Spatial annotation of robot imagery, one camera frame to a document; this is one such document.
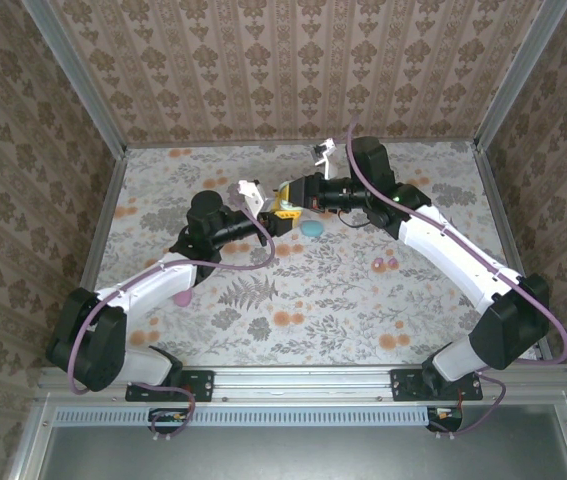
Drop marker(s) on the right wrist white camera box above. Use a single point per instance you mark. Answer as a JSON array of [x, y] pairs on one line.
[[325, 157]]

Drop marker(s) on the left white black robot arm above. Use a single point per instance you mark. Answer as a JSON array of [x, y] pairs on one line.
[[153, 287]]

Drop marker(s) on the floral patterned table cover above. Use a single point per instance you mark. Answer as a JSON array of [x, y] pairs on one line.
[[313, 340]]

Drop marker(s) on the pink earbud charging case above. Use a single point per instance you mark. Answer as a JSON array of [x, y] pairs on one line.
[[183, 301]]

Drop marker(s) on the grey metal panel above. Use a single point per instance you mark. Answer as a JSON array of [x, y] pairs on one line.
[[288, 450]]

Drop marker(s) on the aluminium corner post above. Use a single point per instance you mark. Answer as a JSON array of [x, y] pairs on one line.
[[79, 80], [517, 80]]

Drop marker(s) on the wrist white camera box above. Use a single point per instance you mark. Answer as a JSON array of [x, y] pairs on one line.
[[250, 196], [325, 157]]

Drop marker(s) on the aluminium table side rail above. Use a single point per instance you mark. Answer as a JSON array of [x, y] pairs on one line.
[[108, 210], [493, 200]]

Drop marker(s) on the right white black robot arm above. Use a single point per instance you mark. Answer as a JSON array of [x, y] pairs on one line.
[[453, 255]]

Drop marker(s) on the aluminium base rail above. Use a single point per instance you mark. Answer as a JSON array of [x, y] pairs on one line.
[[303, 385]]

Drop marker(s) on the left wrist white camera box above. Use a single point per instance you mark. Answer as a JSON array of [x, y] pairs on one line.
[[250, 196]]

